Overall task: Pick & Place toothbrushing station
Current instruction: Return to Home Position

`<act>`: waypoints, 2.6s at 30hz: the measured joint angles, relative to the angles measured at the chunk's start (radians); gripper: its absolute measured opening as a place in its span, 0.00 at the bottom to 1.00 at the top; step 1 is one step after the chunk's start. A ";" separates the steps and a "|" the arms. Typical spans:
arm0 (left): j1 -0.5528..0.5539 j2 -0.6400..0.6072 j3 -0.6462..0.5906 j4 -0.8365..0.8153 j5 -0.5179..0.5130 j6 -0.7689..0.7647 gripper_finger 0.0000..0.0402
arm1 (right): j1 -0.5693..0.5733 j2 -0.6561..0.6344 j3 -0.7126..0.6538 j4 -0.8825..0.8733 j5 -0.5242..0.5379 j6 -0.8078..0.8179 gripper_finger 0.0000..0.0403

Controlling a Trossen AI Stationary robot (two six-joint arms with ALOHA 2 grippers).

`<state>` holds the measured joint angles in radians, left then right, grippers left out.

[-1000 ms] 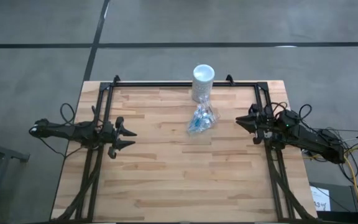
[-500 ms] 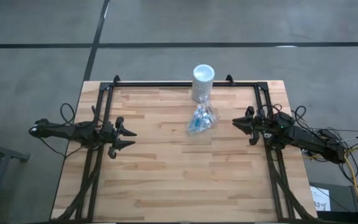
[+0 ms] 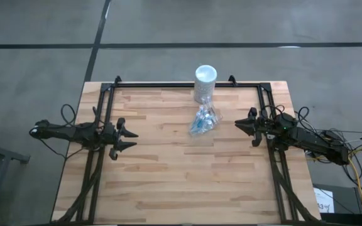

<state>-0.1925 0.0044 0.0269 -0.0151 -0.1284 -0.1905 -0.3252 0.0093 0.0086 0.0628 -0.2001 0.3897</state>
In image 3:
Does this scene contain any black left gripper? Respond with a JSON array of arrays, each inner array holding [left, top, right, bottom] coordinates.
[[104, 117, 140, 161]]

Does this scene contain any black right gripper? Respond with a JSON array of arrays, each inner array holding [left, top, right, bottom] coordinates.
[[234, 107, 278, 148]]

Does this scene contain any clear acrylic organizer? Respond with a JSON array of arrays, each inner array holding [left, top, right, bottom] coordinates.
[[187, 95, 224, 137]]

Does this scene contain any white wipes canister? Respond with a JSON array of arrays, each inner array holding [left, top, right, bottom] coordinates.
[[194, 64, 218, 104]]

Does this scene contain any white paper label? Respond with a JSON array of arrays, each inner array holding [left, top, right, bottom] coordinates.
[[313, 187, 335, 214]]

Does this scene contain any black box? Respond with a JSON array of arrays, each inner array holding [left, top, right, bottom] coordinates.
[[312, 183, 362, 215]]

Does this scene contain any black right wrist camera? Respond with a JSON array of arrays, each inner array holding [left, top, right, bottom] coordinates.
[[275, 112, 298, 131]]

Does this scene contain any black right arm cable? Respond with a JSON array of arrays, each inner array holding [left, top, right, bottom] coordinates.
[[261, 104, 336, 142]]

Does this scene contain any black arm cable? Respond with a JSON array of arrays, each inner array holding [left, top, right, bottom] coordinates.
[[261, 104, 336, 142], [60, 103, 106, 132]]

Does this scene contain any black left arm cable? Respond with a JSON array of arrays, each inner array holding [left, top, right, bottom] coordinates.
[[60, 103, 106, 132]]

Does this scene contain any black aluminium table frame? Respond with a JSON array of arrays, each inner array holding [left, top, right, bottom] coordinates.
[[50, 75, 322, 226]]

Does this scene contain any black cable bundle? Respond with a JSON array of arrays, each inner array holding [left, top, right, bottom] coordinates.
[[306, 127, 362, 166]]

